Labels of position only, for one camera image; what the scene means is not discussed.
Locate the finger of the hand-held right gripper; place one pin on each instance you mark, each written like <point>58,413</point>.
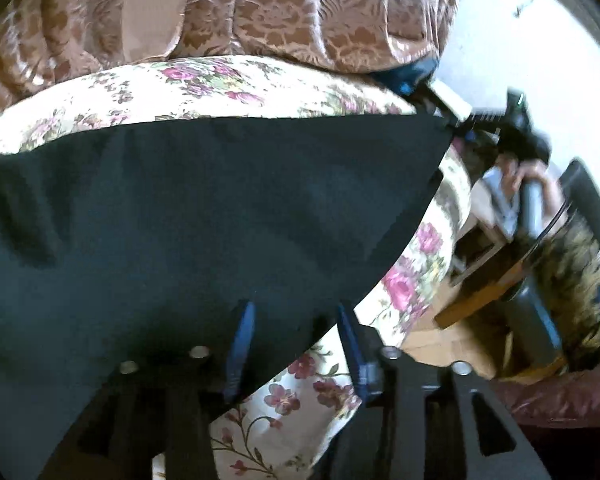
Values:
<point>447,102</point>

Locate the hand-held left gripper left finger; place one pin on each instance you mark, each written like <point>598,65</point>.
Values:
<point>240,350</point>

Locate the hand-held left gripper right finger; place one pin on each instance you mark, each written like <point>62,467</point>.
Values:
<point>354,360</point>

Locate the black pants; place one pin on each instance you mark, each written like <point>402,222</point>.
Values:
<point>205,210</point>

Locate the person's right hand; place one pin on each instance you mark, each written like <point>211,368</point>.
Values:
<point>511,171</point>

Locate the dark blue cloth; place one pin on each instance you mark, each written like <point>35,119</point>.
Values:
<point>410,75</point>

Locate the light blue cloth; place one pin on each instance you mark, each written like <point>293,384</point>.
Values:
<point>497,205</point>

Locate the black chair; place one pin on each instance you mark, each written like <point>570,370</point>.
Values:
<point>587,200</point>

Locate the wooden furniture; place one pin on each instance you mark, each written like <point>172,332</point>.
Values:
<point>475,300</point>

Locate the leopard patterned cloth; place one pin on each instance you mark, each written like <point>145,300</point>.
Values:
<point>575,275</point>

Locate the brown floral pillow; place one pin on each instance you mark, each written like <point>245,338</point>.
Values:
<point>300,15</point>

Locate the grey cylinder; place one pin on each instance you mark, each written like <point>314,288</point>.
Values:
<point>532,325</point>

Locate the red patterned rug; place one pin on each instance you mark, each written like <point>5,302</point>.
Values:
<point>555,400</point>

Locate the floral bedsheet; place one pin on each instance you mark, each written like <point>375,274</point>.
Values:
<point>230,80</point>

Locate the brown floral quilt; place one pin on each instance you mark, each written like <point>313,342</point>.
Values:
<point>55,30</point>

